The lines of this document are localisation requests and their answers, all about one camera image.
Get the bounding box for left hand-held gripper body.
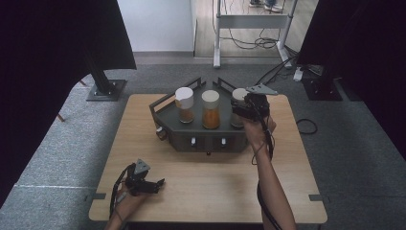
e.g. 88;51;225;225
124;158;151;196

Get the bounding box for black cables under stand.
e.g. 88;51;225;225
219;0;290;51

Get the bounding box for black curtain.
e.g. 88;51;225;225
296;0;406;161
0;0;138;209

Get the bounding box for white power strip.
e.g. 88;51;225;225
293;65;305;82

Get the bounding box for pale spice jar beige lid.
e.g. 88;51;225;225
230;87;251;129

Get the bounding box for black cable loop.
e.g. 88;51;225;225
295;118;319;135

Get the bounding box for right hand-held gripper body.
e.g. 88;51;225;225
244;83;279;123

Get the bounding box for orange spice jar beige lid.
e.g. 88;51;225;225
200;89;221;130

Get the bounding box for person's left hand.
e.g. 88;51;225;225
114;187;148;220

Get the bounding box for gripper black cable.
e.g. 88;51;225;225
250;99;283;230
108;162;136;219

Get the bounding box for black floor cables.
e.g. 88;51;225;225
255;53;301;87

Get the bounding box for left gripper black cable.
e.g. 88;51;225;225
108;162;136;219

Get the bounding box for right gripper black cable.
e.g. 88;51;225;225
250;99;283;230

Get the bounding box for white metal stand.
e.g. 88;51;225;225
213;0;300;69

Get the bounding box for white spout lid spice jar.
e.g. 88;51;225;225
174;86;195;125

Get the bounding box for black stand base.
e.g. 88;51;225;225
85;54;128;103
301;65;345;103

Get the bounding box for black corner shelf rack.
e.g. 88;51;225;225
148;76;257;153

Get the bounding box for person's right hand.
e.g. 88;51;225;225
243;117;278;154

